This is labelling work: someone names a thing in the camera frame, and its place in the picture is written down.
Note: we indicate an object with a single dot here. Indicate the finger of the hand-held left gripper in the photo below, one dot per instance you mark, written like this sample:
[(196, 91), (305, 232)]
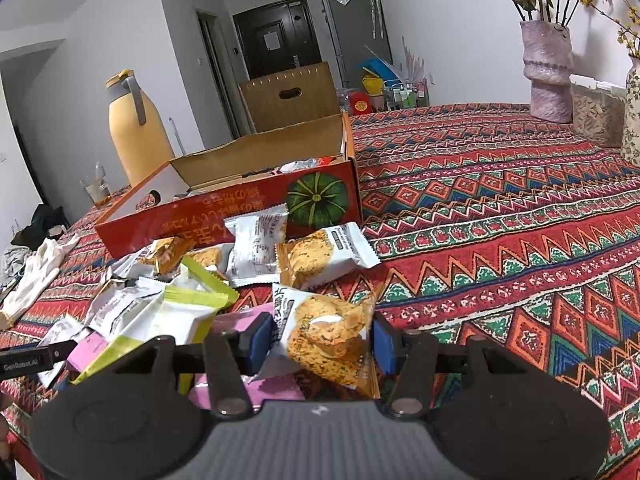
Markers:
[(60, 349)]

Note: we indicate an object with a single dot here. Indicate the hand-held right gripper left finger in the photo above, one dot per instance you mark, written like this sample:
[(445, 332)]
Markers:
[(261, 345)]

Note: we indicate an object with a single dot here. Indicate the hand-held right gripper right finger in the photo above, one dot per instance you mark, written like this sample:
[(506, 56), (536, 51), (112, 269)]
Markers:
[(385, 347)]

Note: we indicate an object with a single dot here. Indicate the pink snack packet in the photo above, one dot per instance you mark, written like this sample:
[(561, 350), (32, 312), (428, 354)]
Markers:
[(275, 390), (87, 352)]

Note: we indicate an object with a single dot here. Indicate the orange cracker snack packet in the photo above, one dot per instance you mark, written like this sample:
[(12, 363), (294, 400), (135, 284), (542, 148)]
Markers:
[(325, 330)]

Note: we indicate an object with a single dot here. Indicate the lime green snack packet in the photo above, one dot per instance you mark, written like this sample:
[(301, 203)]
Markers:
[(165, 325), (210, 280)]

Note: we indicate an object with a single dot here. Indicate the pile of white cracker packets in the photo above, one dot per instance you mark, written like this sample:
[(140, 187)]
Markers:
[(255, 250)]

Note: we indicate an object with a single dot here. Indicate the clear biscuit packet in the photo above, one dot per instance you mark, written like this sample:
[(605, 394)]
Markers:
[(172, 255)]

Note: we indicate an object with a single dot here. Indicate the red cardboard box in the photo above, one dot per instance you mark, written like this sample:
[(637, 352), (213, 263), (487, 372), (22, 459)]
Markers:
[(225, 200)]

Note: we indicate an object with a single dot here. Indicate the white knit glove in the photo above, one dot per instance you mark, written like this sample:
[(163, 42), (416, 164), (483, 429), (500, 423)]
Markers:
[(55, 250), (30, 285)]

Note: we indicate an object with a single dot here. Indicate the grey cloth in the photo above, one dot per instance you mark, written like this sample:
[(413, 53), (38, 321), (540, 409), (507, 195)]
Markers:
[(11, 265)]

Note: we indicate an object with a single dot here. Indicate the glass cup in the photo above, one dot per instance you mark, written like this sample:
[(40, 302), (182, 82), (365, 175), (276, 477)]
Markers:
[(97, 192)]

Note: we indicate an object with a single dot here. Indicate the silver white snack packet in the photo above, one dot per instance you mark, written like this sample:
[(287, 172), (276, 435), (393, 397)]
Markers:
[(300, 165)]

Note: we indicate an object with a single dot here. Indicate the red snack packet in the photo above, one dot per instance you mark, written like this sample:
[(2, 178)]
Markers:
[(330, 160)]

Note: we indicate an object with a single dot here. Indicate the yellow thermos jug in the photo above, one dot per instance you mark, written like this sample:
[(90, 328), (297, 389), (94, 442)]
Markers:
[(135, 145)]

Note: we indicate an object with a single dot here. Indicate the thin white pole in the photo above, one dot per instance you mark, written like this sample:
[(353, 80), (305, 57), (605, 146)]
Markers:
[(172, 135)]

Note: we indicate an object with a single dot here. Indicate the red bag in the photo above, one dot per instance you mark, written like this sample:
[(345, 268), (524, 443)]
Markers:
[(360, 104)]

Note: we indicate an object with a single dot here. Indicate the wooden chair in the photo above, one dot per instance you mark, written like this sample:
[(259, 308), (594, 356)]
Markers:
[(310, 90)]

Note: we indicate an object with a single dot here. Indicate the yellow watering can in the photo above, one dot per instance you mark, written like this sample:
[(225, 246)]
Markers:
[(372, 86)]

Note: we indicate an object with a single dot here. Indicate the blue plastic dustpan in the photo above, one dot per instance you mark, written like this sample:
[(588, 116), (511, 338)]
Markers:
[(375, 67)]

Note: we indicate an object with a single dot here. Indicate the white paper notice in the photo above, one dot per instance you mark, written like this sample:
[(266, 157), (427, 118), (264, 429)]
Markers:
[(271, 40)]

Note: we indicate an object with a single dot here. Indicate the grey refrigerator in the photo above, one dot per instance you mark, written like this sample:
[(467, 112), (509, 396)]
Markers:
[(350, 35)]

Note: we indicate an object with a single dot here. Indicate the clear container of seeds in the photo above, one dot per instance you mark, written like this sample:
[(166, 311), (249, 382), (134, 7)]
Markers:
[(597, 115)]

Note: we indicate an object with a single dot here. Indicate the pink textured vase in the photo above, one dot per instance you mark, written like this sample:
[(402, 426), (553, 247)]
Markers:
[(547, 70)]

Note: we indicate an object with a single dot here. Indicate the black door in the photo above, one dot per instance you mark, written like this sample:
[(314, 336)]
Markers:
[(300, 25)]

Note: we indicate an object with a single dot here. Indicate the white patterned vase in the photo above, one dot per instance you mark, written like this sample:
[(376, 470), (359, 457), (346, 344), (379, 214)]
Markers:
[(632, 115)]

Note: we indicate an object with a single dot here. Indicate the white folded umbrella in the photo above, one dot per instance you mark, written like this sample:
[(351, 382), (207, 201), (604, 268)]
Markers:
[(373, 5)]

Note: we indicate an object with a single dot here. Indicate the yellow flower branch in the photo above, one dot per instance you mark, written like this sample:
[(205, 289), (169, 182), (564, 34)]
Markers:
[(627, 35)]

